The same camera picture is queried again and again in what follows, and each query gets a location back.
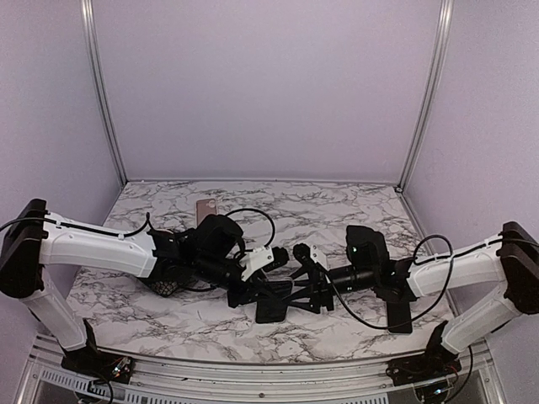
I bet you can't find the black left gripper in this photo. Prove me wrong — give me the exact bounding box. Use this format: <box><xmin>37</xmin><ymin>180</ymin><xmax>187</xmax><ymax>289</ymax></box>
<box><xmin>195</xmin><ymin>254</ymin><xmax>276</xmax><ymax>310</ymax></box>

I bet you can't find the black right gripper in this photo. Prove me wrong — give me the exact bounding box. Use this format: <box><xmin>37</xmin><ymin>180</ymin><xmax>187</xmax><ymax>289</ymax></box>
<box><xmin>283</xmin><ymin>264</ymin><xmax>377</xmax><ymax>313</ymax></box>

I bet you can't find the black smartphone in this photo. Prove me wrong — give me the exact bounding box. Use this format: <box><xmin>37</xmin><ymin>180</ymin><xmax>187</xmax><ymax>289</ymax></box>
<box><xmin>255</xmin><ymin>295</ymin><xmax>289</xmax><ymax>324</ymax></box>
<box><xmin>386</xmin><ymin>298</ymin><xmax>413</xmax><ymax>335</ymax></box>

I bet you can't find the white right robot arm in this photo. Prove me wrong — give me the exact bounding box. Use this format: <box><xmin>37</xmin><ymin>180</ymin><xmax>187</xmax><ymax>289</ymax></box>
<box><xmin>284</xmin><ymin>221</ymin><xmax>538</xmax><ymax>377</ymax></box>

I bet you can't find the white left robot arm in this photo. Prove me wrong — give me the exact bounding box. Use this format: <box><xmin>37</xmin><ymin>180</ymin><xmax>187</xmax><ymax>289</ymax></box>
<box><xmin>1</xmin><ymin>199</ymin><xmax>291</xmax><ymax>375</ymax></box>

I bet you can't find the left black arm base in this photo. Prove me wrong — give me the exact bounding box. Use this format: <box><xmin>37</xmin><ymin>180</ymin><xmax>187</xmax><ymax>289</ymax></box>
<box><xmin>61</xmin><ymin>319</ymin><xmax>134</xmax><ymax>384</ymax></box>

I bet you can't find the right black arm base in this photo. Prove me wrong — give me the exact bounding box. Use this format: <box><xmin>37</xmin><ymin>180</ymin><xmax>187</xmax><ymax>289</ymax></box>
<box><xmin>386</xmin><ymin>321</ymin><xmax>462</xmax><ymax>386</ymax></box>

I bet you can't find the pink phone case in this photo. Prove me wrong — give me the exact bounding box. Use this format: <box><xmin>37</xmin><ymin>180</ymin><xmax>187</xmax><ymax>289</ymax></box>
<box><xmin>195</xmin><ymin>198</ymin><xmax>218</xmax><ymax>226</ymax></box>

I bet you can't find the black square patterned plate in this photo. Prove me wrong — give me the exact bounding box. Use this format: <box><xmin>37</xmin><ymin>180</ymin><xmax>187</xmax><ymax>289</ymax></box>
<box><xmin>142</xmin><ymin>278</ymin><xmax>198</xmax><ymax>297</ymax></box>

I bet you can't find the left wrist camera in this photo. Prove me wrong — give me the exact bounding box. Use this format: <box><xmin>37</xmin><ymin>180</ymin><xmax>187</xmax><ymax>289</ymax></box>
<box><xmin>240</xmin><ymin>247</ymin><xmax>289</xmax><ymax>282</ymax></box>

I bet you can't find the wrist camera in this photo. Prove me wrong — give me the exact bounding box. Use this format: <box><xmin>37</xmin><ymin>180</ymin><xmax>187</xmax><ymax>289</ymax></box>
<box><xmin>293</xmin><ymin>243</ymin><xmax>328</xmax><ymax>269</ymax></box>
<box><xmin>240</xmin><ymin>247</ymin><xmax>289</xmax><ymax>282</ymax></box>

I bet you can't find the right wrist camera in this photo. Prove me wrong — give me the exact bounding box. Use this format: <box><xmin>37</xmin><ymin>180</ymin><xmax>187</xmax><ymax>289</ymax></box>
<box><xmin>293</xmin><ymin>243</ymin><xmax>328</xmax><ymax>269</ymax></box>

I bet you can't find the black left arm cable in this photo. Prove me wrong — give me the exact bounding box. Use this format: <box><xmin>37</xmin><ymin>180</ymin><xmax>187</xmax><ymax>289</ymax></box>
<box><xmin>0</xmin><ymin>208</ymin><xmax>277</xmax><ymax>253</ymax></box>

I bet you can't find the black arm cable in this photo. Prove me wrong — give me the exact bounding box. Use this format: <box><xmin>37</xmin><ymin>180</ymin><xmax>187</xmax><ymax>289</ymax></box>
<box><xmin>0</xmin><ymin>208</ymin><xmax>277</xmax><ymax>253</ymax></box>
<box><xmin>332</xmin><ymin>234</ymin><xmax>458</xmax><ymax>332</ymax></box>

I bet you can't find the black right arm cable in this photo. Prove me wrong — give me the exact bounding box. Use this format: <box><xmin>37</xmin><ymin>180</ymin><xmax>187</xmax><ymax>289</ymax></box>
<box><xmin>332</xmin><ymin>234</ymin><xmax>458</xmax><ymax>332</ymax></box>

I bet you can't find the front aluminium rail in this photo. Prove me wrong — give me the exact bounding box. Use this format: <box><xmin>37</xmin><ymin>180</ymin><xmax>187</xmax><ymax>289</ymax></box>
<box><xmin>14</xmin><ymin>334</ymin><xmax>506</xmax><ymax>403</ymax></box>

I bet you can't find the right aluminium frame post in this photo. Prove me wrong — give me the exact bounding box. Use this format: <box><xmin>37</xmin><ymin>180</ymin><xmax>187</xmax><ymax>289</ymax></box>
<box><xmin>397</xmin><ymin>0</ymin><xmax>454</xmax><ymax>194</ymax></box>

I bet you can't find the aluminium frame post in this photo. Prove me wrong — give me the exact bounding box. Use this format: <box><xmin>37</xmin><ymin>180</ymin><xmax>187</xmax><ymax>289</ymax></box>
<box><xmin>397</xmin><ymin>0</ymin><xmax>454</xmax><ymax>194</ymax></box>
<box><xmin>80</xmin><ymin>0</ymin><xmax>128</xmax><ymax>188</ymax></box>

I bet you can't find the left aluminium frame post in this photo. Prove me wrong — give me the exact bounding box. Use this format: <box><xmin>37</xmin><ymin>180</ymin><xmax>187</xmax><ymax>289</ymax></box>
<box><xmin>80</xmin><ymin>0</ymin><xmax>128</xmax><ymax>188</ymax></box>

